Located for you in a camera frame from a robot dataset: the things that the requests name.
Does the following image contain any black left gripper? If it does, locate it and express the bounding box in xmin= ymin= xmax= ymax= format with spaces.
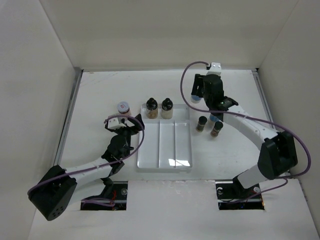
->
xmin=113 ymin=114 xmax=143 ymax=145

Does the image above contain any white-cap orange-label spice jar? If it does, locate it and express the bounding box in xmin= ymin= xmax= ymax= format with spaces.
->
xmin=117 ymin=101 xmax=131 ymax=116

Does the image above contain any black-cap brown spice bottle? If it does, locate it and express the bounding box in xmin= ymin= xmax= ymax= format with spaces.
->
xmin=146 ymin=97 xmax=158 ymax=119

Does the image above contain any black-cap white powder bottle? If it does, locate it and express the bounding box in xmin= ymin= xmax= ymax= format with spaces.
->
xmin=161 ymin=97 xmax=173 ymax=119

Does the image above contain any silver-cap blue-label bottle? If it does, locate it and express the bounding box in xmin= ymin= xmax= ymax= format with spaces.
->
xmin=190 ymin=95 xmax=202 ymax=104

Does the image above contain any silver-cap blue-label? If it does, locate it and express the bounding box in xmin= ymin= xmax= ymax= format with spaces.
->
xmin=209 ymin=113 xmax=224 ymax=123

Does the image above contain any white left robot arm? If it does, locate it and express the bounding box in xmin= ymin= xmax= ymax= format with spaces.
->
xmin=27 ymin=114 xmax=145 ymax=221

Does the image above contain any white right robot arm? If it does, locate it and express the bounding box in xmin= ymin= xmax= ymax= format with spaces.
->
xmin=191 ymin=74 xmax=298 ymax=198

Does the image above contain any black-cap brown spice jar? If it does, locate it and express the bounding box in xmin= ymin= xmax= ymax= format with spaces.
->
xmin=195 ymin=116 xmax=208 ymax=132

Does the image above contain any black flip-lid small jar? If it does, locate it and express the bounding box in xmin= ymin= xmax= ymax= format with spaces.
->
xmin=210 ymin=121 xmax=224 ymax=138

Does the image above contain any white divided organizer tray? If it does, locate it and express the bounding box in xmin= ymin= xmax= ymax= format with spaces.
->
xmin=136 ymin=103 xmax=193 ymax=173

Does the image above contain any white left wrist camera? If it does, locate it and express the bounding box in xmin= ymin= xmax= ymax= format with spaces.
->
xmin=107 ymin=115 xmax=125 ymax=130

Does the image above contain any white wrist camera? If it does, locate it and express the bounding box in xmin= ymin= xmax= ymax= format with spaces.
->
xmin=206 ymin=62 xmax=222 ymax=76
xmin=107 ymin=115 xmax=125 ymax=130

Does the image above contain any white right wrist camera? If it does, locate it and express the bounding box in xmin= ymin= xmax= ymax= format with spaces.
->
xmin=206 ymin=62 xmax=222 ymax=76

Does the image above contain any right aluminium table rail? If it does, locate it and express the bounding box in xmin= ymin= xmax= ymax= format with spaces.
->
xmin=251 ymin=68 xmax=273 ymax=122

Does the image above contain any aluminium table rail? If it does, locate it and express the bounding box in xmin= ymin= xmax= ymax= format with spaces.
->
xmin=51 ymin=67 xmax=84 ymax=166
xmin=251 ymin=68 xmax=273 ymax=122

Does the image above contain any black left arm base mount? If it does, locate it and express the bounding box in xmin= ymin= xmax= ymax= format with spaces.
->
xmin=100 ymin=177 xmax=116 ymax=201

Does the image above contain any left aluminium table rail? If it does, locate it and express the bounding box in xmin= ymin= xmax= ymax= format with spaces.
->
xmin=51 ymin=67 xmax=84 ymax=166

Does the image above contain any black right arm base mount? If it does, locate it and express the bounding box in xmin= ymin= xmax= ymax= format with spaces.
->
xmin=231 ymin=176 xmax=260 ymax=200

